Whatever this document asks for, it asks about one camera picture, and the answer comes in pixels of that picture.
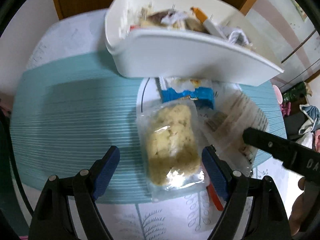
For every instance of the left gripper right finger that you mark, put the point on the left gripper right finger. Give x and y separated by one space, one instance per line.
232 186

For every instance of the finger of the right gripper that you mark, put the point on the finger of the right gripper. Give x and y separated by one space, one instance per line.
282 149

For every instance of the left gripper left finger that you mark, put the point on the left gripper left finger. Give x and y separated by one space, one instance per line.
88 186

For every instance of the clear packet beige biscuit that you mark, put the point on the clear packet beige biscuit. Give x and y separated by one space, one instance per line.
170 143

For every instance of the right hand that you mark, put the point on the right hand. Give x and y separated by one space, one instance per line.
302 205

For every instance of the red snack packet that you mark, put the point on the red snack packet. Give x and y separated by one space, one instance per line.
214 197

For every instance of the clear packet printed wafers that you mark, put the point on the clear packet printed wafers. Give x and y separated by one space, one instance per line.
224 125

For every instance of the teal striped table mat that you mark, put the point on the teal striped table mat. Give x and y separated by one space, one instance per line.
67 114

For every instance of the blue white snack packet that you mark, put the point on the blue white snack packet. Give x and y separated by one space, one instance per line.
199 90

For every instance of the white crumpled snack packet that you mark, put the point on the white crumpled snack packet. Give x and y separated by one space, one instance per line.
235 36

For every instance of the orange white snack packet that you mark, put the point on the orange white snack packet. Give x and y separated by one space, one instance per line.
207 23

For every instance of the white plastic bin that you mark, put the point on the white plastic bin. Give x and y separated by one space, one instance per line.
159 52

